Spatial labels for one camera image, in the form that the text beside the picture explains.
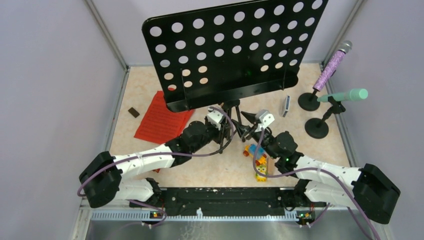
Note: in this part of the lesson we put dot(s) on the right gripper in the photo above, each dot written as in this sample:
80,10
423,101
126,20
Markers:
251,117

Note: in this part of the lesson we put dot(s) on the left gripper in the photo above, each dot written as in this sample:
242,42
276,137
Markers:
223,130

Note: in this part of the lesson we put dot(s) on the black round mic stand front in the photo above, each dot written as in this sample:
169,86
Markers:
317,128

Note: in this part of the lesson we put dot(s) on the black round mic stand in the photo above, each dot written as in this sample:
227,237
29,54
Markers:
317,128
308,101

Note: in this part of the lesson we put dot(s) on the red sheet music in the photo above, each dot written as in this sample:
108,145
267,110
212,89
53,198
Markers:
159,124

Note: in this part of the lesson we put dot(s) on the black music stand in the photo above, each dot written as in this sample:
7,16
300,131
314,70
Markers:
229,52

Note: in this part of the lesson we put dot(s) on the green microphone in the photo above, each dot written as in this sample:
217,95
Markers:
353,95

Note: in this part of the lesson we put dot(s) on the purple glitter microphone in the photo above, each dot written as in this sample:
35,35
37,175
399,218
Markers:
332,65

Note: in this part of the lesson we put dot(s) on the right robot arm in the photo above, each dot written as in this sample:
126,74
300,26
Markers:
366,188

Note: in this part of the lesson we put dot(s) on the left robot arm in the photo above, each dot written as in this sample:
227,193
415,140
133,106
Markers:
108,177

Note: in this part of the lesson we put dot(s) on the toy block car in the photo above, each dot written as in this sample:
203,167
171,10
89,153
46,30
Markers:
260,157

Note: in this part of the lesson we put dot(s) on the wooden block near owl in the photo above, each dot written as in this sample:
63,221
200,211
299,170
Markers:
271,166

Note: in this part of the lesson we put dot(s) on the yellow owl block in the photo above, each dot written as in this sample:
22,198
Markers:
261,168

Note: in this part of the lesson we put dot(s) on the black round mic stand rear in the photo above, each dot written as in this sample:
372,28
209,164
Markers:
308,101

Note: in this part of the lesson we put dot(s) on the dark brown small block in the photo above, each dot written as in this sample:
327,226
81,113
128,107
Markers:
133,112

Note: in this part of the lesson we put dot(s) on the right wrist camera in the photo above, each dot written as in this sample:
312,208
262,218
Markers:
263,119

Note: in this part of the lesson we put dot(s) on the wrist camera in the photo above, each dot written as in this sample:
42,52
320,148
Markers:
263,119
215,117

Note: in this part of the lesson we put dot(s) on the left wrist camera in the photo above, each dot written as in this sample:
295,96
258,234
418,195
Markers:
215,117

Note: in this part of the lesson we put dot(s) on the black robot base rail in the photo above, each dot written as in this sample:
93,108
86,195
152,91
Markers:
232,201

